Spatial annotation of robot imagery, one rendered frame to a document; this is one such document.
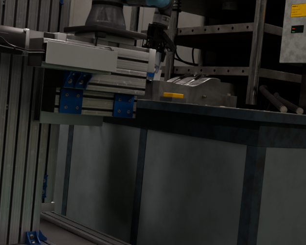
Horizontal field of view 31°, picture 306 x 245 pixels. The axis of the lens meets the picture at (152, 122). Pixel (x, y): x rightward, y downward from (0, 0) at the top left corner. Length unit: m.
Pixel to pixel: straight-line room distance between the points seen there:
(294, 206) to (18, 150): 1.05
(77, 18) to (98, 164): 2.60
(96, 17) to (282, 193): 0.94
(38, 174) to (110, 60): 0.54
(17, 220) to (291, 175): 1.03
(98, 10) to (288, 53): 1.35
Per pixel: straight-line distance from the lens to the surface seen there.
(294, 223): 2.19
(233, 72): 3.21
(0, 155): 2.00
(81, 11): 5.16
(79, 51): 1.76
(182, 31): 3.58
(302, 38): 3.00
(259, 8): 3.06
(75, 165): 2.92
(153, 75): 2.45
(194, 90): 2.54
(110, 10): 2.00
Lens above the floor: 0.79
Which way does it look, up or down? 2 degrees down
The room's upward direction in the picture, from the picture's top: 5 degrees clockwise
